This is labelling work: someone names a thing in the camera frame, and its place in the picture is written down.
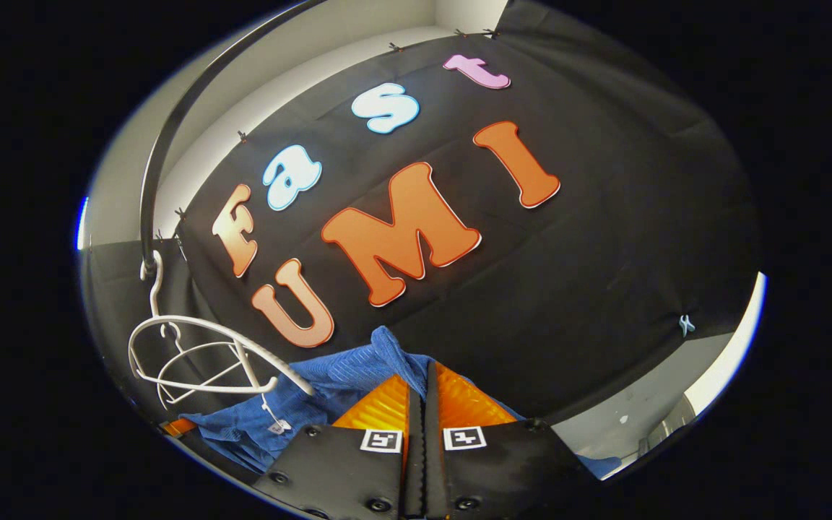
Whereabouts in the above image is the grey cabinet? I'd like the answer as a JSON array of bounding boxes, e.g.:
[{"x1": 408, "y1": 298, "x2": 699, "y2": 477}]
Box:
[{"x1": 640, "y1": 394, "x2": 698, "y2": 456}]

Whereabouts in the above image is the blue corduroy jacket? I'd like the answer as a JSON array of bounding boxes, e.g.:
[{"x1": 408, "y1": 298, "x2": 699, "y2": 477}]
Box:
[{"x1": 179, "y1": 325, "x2": 623, "y2": 481}]

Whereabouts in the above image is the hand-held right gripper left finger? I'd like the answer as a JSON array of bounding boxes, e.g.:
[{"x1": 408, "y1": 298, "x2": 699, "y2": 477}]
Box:
[{"x1": 253, "y1": 373, "x2": 424, "y2": 519}]

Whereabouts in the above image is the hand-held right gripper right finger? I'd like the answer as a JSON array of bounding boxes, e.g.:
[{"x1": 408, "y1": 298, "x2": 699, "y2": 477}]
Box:
[{"x1": 423, "y1": 361, "x2": 601, "y2": 519}]

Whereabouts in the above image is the white clothes hanger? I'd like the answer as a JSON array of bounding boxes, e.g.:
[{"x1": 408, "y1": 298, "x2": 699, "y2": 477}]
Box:
[
  {"x1": 156, "y1": 323, "x2": 280, "y2": 410},
  {"x1": 127, "y1": 249, "x2": 316, "y2": 398}
]

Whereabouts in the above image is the black clothes rack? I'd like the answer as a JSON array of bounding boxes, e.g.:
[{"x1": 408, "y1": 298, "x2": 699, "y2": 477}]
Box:
[{"x1": 139, "y1": 0, "x2": 330, "y2": 275}]

